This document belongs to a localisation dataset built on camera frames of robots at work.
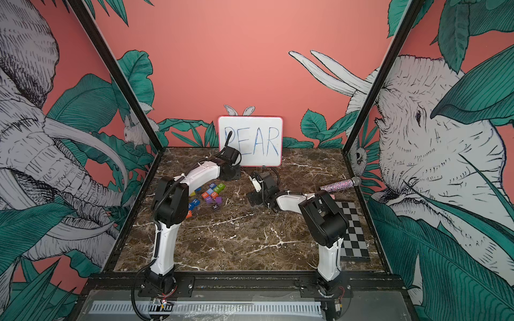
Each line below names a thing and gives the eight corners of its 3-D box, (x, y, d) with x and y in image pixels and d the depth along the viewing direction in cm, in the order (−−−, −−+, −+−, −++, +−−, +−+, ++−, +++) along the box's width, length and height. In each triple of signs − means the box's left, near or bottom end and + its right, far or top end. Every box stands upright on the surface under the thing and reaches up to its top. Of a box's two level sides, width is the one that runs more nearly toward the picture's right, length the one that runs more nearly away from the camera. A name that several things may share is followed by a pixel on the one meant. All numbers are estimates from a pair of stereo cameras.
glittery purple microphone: (321, 194, 103) (323, 190, 100) (319, 190, 105) (321, 185, 102) (351, 187, 106) (354, 183, 103) (348, 183, 108) (351, 179, 104)
